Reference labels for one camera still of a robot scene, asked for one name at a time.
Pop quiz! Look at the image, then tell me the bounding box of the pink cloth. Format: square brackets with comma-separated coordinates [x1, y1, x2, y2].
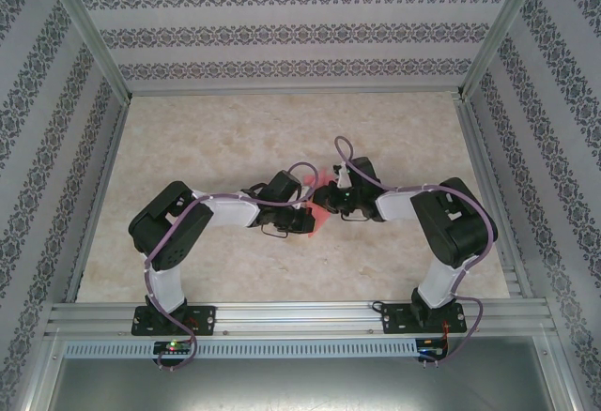
[302, 174, 331, 238]

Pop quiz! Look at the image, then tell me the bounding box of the grey metal sheet panel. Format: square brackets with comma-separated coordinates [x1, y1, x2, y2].
[46, 335, 572, 411]

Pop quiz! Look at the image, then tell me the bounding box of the thin aluminium rear bar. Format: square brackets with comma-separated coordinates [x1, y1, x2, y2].
[126, 83, 464, 99]

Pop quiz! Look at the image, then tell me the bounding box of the circuit board with green light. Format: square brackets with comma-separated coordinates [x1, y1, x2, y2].
[153, 341, 194, 356]

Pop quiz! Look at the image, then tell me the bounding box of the thin black left gripper cable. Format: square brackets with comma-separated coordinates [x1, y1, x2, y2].
[259, 222, 291, 240]

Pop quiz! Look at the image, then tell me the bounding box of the aluminium mounting rail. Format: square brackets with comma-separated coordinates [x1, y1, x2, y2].
[44, 300, 550, 337]

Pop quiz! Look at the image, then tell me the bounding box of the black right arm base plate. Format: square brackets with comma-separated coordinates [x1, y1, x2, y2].
[380, 302, 470, 336]

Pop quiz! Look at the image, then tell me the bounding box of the slotted grey cable duct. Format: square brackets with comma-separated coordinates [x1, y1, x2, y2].
[63, 338, 419, 358]

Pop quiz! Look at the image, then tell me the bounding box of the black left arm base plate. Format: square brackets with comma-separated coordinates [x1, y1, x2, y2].
[131, 305, 218, 338]

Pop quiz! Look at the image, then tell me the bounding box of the aluminium side rail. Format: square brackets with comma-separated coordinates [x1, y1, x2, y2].
[63, 99, 132, 304]
[457, 99, 534, 299]

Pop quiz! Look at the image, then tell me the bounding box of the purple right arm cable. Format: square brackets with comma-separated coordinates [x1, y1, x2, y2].
[332, 136, 499, 365]

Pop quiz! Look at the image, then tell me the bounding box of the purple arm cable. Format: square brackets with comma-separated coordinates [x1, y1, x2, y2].
[332, 136, 499, 365]
[143, 160, 323, 373]

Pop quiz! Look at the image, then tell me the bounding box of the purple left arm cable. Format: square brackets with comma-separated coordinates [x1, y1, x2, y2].
[143, 160, 323, 373]

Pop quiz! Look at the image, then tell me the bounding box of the aluminium frame post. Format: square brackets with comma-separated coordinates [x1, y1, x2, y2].
[453, 0, 553, 102]
[39, 0, 135, 105]

